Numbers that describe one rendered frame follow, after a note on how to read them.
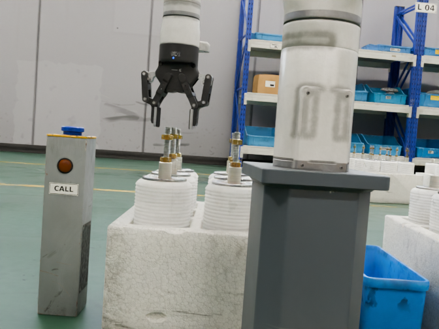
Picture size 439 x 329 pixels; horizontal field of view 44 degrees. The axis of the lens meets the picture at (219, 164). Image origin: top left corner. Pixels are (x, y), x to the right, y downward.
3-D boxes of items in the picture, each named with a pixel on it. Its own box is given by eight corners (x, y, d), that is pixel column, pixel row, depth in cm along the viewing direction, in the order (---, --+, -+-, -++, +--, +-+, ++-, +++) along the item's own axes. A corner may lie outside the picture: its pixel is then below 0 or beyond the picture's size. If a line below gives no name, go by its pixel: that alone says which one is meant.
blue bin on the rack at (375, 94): (355, 104, 611) (357, 86, 610) (387, 107, 616) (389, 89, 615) (373, 102, 562) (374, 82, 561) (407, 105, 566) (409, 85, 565)
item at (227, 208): (259, 298, 89) (268, 189, 88) (202, 297, 87) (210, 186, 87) (247, 282, 98) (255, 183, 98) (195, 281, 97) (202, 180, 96)
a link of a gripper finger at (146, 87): (150, 71, 105) (155, 102, 105) (141, 73, 105) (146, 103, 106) (146, 70, 102) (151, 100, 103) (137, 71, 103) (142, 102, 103)
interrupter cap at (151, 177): (158, 178, 97) (159, 174, 97) (195, 183, 94) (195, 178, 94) (132, 179, 90) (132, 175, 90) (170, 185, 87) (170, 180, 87)
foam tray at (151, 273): (346, 355, 86) (356, 243, 85) (100, 337, 86) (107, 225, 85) (307, 286, 125) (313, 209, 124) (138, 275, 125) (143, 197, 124)
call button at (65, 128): (80, 138, 94) (81, 126, 94) (57, 137, 94) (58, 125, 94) (86, 138, 98) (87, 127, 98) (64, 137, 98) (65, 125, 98)
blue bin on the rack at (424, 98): (397, 108, 618) (398, 89, 617) (428, 110, 623) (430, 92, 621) (417, 106, 569) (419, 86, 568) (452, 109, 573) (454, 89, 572)
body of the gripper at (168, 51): (151, 38, 100) (148, 89, 100) (196, 40, 98) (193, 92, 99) (163, 45, 107) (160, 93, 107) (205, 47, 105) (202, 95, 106)
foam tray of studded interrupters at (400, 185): (421, 204, 331) (423, 175, 330) (363, 202, 322) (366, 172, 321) (387, 196, 369) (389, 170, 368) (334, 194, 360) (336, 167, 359)
